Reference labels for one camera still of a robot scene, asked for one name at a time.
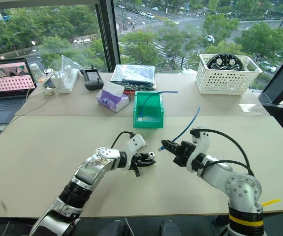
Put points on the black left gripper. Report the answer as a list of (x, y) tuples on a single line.
[(136, 162)]

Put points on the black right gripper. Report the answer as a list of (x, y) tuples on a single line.
[(185, 152)]

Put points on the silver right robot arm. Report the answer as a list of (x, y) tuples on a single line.
[(242, 189)]

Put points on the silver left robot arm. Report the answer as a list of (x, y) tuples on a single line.
[(92, 169)]

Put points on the green plastic bin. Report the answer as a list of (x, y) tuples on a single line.
[(148, 124)]

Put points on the white plug adapter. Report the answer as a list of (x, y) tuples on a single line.
[(68, 70)]

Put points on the purple tissue pack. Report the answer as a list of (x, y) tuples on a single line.
[(111, 99)]

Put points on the red flat packet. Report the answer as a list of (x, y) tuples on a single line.
[(129, 92)]

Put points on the white perforated plastic basket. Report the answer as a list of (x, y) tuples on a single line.
[(220, 82)]

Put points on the silver foil bag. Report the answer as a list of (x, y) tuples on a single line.
[(134, 75)]

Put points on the dark rounded shape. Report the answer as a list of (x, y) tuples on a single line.
[(219, 221)]

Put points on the black remote controller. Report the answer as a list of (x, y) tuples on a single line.
[(92, 77)]

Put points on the black round circuit board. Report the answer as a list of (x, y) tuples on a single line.
[(226, 62)]

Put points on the white power strip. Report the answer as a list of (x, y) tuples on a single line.
[(68, 83)]

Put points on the yellow tie strip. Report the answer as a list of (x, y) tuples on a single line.
[(271, 202)]

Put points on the small white round case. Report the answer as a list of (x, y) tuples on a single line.
[(49, 91)]

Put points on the smartphone on stand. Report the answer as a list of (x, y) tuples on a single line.
[(49, 79)]

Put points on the clear plastic bag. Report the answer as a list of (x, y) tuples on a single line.
[(66, 61)]

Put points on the dark window pillar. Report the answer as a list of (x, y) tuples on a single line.
[(108, 34)]

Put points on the white paper cup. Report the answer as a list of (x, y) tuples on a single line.
[(35, 70)]

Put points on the grey open laptop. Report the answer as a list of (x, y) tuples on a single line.
[(6, 81)]

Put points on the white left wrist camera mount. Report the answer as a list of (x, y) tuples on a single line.
[(136, 142)]

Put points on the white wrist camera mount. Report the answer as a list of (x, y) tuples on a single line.
[(202, 145), (136, 142)]

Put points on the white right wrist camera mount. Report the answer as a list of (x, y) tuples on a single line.
[(202, 145)]

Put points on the dark slanted window frame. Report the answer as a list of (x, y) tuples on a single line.
[(282, 78)]

